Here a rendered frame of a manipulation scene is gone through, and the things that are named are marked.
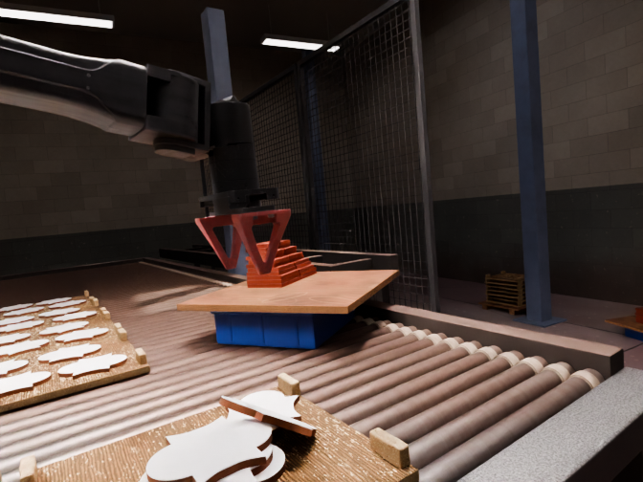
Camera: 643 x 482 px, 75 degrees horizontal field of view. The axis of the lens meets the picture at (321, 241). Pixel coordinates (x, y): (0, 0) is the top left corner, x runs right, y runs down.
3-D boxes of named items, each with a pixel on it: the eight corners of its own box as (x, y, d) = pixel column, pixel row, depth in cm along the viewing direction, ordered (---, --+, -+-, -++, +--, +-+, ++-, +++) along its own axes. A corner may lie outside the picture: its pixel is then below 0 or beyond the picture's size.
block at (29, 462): (37, 492, 53) (34, 471, 53) (19, 499, 52) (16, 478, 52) (38, 471, 58) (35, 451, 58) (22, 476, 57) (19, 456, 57)
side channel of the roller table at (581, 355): (626, 396, 80) (624, 347, 79) (612, 406, 77) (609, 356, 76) (150, 266, 414) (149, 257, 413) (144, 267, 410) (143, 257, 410)
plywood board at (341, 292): (399, 274, 140) (399, 269, 139) (348, 314, 94) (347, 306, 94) (271, 277, 160) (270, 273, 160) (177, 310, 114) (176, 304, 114)
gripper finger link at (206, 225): (246, 263, 61) (238, 199, 60) (270, 266, 55) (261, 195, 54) (201, 272, 57) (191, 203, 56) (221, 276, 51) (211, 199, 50)
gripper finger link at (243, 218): (270, 266, 55) (261, 195, 54) (299, 270, 49) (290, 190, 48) (221, 276, 51) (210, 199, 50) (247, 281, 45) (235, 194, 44)
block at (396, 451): (411, 465, 52) (410, 444, 52) (401, 471, 51) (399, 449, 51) (380, 445, 57) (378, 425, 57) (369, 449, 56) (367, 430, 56)
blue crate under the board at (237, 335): (358, 317, 130) (355, 285, 129) (317, 351, 101) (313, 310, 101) (272, 315, 142) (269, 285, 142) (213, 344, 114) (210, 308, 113)
